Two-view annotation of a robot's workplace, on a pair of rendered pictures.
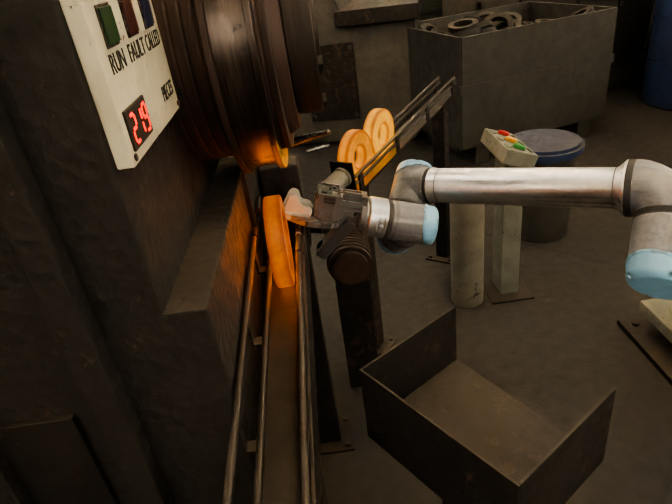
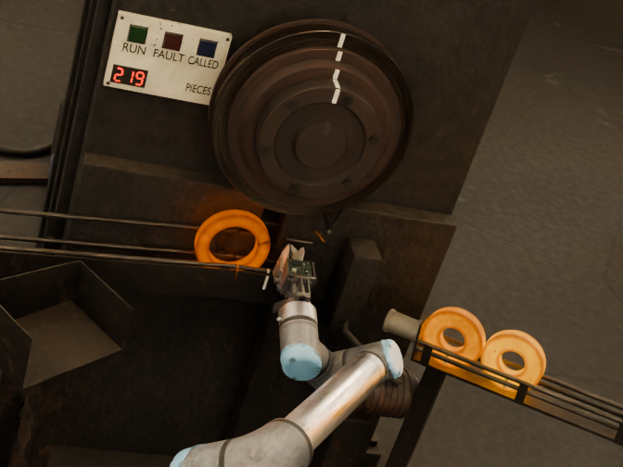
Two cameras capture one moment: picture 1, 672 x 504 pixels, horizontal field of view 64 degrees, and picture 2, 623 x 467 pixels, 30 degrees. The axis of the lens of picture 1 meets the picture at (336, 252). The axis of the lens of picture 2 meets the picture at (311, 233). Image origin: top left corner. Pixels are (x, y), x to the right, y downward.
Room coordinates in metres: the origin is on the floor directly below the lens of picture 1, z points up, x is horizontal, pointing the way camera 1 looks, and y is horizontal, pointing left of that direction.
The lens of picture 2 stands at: (0.31, -2.26, 2.18)
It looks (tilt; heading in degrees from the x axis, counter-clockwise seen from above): 29 degrees down; 71
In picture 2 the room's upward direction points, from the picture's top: 18 degrees clockwise
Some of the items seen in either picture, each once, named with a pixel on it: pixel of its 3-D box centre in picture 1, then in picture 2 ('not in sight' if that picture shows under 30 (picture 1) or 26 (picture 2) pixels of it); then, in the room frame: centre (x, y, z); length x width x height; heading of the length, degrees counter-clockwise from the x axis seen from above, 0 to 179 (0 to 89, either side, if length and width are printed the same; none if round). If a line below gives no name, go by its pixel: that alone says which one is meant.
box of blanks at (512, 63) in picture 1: (498, 76); not in sight; (3.48, -1.19, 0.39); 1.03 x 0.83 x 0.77; 105
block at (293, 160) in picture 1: (284, 204); (350, 284); (1.27, 0.11, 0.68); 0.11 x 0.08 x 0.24; 90
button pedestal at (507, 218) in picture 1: (507, 217); not in sight; (1.72, -0.64, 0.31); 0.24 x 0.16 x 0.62; 0
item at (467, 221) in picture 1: (467, 240); not in sight; (1.68, -0.48, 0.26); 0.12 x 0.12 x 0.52
